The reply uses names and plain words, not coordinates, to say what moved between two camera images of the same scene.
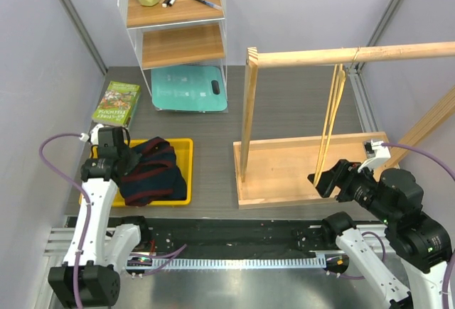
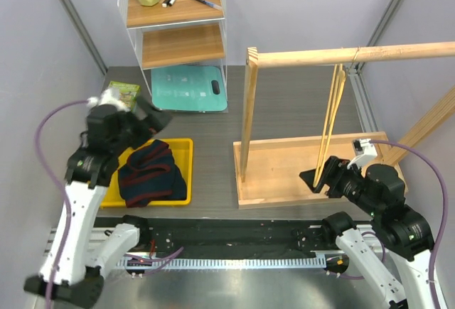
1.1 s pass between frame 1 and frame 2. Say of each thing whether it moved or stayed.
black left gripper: moved
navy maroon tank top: stayed
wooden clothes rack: stayed
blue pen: stayed
